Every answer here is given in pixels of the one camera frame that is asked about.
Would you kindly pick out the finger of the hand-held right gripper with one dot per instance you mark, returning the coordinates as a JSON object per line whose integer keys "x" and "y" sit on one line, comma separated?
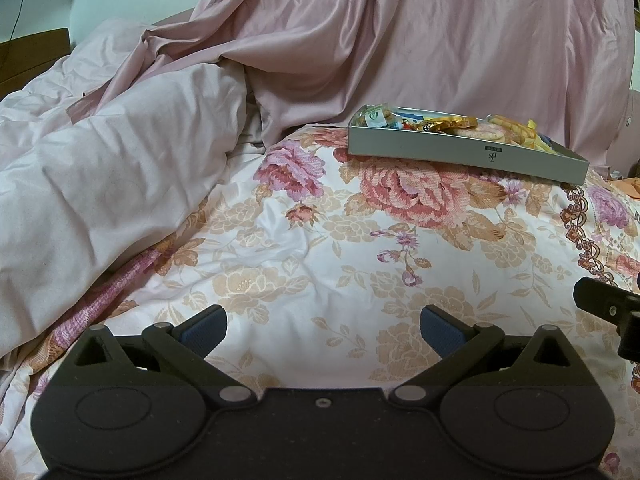
{"x": 595, "y": 296}

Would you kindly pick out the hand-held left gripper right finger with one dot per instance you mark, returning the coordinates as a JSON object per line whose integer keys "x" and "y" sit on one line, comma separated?
{"x": 440, "y": 330}

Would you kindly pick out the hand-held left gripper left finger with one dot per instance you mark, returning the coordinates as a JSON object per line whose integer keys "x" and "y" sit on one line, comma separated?
{"x": 205, "y": 332}

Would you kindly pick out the grey rectangular tray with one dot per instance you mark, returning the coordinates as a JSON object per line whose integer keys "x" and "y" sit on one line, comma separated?
{"x": 450, "y": 152}

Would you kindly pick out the round rice cracker packet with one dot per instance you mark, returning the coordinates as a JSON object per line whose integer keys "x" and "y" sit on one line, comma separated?
{"x": 480, "y": 134}

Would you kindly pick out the yellow foil snack packet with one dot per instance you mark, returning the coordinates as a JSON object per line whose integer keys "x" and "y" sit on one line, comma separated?
{"x": 445, "y": 123}

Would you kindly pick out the green label bread packet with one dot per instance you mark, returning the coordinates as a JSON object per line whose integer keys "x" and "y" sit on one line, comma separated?
{"x": 375, "y": 117}

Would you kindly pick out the orange cloth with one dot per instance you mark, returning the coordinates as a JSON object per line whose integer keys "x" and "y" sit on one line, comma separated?
{"x": 632, "y": 185}

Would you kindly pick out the floral bedsheet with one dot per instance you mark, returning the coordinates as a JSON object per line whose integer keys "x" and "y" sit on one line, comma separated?
{"x": 300, "y": 260}

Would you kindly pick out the pile of snack packets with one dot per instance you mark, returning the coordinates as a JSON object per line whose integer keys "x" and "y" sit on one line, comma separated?
{"x": 520, "y": 132}

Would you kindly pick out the pale pink duvet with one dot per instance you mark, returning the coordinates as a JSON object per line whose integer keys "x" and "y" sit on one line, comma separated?
{"x": 100, "y": 160}

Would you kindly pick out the pink satin sheet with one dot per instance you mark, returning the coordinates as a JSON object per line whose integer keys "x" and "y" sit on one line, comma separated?
{"x": 400, "y": 35}

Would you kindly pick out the wooden headboard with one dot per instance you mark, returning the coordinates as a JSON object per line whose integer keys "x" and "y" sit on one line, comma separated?
{"x": 30, "y": 60}

